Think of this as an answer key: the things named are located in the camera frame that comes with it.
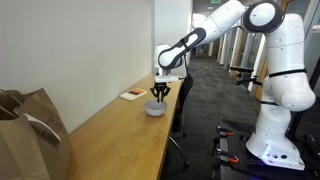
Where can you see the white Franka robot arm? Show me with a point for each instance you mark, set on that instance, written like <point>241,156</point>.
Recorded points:
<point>283,83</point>

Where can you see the black office chair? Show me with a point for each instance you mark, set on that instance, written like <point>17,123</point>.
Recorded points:
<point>181,100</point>

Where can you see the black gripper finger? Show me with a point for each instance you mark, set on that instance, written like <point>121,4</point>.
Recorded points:
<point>154,92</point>
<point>165,92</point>

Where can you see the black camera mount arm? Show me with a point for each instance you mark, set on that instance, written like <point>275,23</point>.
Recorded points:
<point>246,80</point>

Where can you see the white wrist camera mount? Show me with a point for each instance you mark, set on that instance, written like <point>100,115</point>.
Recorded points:
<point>166,79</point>

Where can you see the white bowl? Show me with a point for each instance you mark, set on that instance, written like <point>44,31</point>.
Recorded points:
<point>155,108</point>

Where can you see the white box with orange label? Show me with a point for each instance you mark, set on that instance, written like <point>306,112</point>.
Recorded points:
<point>133,94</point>

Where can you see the brown paper bag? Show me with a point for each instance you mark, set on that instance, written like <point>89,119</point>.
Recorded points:
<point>20,150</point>
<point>50,123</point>

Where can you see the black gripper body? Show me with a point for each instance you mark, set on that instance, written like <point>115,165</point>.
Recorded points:
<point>161,86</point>

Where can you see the green exit sign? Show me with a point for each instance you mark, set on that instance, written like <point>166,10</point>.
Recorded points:
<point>215,1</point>

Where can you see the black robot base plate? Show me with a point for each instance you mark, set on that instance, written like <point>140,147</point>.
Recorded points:
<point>240,156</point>

